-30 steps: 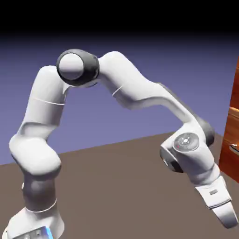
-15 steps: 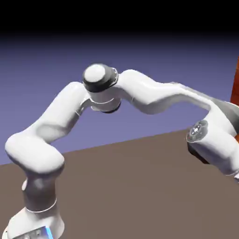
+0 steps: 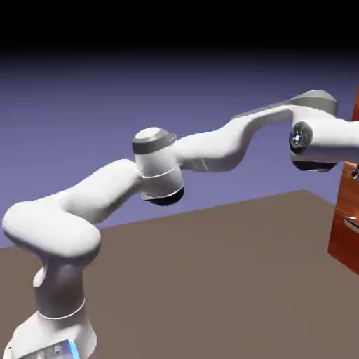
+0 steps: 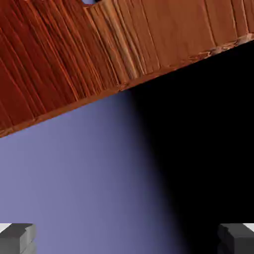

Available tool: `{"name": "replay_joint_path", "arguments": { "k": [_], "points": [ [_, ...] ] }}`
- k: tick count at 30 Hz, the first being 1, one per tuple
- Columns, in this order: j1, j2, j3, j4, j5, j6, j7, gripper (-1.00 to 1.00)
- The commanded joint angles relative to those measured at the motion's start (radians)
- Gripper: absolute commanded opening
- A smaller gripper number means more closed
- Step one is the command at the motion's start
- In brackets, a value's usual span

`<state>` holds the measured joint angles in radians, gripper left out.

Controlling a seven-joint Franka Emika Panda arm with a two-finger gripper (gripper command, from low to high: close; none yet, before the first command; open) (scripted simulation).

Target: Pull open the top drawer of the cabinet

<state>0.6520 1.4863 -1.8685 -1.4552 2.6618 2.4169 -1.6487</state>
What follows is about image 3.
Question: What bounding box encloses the wooden drawer front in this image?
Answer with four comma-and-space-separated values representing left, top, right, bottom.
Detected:
337, 161, 359, 216
327, 208, 359, 276

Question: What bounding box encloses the reddish brown wooden cabinet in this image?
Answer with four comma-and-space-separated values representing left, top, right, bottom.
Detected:
327, 83, 359, 276

